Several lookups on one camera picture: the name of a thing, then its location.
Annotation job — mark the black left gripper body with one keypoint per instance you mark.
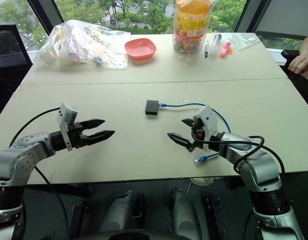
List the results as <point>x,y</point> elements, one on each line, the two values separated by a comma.
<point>76,136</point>

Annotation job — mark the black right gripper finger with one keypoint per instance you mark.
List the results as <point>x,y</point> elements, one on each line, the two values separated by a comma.
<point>189,122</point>
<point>180,139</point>

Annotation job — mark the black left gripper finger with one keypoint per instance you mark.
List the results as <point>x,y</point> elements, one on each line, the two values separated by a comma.
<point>101,136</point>
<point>94,123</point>

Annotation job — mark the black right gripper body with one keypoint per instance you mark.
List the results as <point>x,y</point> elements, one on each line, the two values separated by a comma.
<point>198,133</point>

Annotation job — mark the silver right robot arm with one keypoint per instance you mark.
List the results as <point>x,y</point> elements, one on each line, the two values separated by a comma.
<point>261,170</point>

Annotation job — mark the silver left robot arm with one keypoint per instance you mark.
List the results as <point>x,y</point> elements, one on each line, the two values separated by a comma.
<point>19,160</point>

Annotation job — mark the small black box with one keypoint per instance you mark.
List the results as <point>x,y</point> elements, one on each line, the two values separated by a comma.
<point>151,107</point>

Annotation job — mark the bystander bare hand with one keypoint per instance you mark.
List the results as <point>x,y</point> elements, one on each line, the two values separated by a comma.
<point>302,63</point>

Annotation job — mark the dark grey rounded robot leg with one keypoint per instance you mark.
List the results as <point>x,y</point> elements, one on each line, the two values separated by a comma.
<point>184,215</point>
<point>120,212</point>

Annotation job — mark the blue and white pen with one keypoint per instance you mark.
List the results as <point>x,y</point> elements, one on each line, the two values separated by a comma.
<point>206,48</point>

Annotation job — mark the clear plastic bag of items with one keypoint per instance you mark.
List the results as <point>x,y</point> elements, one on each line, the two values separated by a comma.
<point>79,47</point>

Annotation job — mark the pink highlighter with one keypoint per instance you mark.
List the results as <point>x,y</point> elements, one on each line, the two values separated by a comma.
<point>225,49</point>

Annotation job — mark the small orange cap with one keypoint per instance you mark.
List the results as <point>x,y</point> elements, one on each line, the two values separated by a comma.
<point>230,51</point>

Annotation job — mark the clear plastic tube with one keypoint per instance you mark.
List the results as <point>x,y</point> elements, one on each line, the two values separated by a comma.
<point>216,43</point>

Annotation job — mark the pink square bowl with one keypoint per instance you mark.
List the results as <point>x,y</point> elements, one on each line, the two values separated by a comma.
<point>140,48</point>

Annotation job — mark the clear candy jar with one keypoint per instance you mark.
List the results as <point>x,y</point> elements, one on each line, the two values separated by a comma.
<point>191,27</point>

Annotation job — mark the flat clear plastic bag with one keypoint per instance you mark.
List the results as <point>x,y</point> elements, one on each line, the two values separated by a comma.
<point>241,40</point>

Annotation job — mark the black mesh chair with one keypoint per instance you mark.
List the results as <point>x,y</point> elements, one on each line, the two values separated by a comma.
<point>9,47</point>

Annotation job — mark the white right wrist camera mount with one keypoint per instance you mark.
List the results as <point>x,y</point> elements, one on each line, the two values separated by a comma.
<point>209,122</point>

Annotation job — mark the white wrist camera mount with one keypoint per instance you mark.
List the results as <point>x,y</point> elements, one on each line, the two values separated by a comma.
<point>209,122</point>
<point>65,113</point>

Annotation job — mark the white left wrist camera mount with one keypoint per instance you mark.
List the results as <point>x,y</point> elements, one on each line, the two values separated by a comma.
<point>65,113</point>

